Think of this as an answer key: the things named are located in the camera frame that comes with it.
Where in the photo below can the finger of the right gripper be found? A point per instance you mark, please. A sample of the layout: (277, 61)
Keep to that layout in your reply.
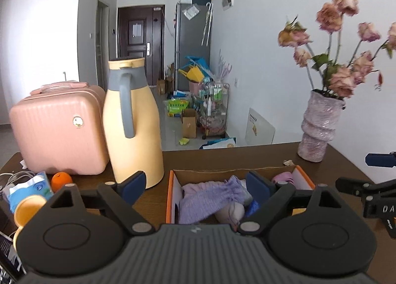
(381, 160)

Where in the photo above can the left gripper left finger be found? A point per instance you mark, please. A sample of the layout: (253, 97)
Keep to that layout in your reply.
(81, 231)

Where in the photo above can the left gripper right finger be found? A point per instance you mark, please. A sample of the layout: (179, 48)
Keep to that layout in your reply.
(311, 232)

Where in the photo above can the white round sponge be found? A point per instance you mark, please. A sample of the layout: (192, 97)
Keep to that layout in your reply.
(230, 214)

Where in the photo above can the purple drawstring pouch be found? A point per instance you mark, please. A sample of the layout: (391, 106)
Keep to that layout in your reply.
(198, 208)

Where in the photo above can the lilac fluffy headband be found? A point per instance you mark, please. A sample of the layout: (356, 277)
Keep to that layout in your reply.
(203, 188)

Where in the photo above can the yellow ceramic mug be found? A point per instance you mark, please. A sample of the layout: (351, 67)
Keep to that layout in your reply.
(25, 211)

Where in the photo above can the orange fruit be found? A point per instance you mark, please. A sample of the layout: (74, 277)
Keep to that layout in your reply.
(59, 180)

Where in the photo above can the blue tissue pack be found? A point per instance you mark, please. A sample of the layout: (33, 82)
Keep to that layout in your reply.
(37, 185)

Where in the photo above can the purple ceramic vase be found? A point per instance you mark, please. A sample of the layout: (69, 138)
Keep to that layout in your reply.
(319, 126)

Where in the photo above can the dried pink roses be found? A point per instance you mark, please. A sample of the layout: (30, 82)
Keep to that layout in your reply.
(327, 75)

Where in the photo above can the pink mini suitcase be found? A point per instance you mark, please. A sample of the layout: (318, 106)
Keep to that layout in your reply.
(58, 127)

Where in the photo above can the red cardboard box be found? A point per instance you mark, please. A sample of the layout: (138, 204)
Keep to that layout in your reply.
(258, 183)

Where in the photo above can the yellow thermos jug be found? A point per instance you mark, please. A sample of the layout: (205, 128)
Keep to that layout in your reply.
(131, 123)

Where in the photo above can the metal storage trolley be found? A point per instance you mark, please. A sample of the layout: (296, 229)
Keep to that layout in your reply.
(213, 111)

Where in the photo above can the small cardboard box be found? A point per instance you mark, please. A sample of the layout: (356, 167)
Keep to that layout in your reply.
(189, 123)

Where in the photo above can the yellow toy on pile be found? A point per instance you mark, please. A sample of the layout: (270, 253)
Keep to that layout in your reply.
(193, 74)

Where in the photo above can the dark brown door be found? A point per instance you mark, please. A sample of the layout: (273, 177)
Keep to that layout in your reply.
(141, 35)

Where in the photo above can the grey refrigerator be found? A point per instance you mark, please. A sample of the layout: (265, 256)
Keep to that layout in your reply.
(189, 28)

